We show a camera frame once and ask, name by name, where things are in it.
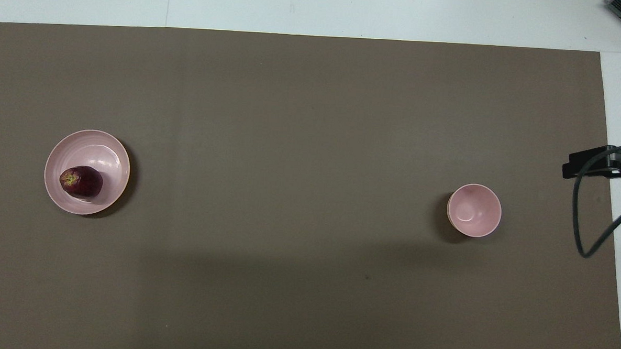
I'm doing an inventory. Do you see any dark red apple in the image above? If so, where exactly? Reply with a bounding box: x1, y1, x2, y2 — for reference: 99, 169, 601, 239
59, 165, 104, 199

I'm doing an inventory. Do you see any grey right arm cable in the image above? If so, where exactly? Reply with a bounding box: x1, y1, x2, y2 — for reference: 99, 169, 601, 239
570, 141, 621, 260

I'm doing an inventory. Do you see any brown table mat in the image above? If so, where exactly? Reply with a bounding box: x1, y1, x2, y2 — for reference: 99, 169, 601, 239
0, 20, 621, 349

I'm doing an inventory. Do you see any pink bowl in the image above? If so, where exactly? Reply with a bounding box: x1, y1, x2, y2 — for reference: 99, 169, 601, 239
445, 183, 503, 239

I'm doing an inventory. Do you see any pink plate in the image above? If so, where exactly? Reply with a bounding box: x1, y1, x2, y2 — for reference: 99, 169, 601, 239
42, 127, 132, 218

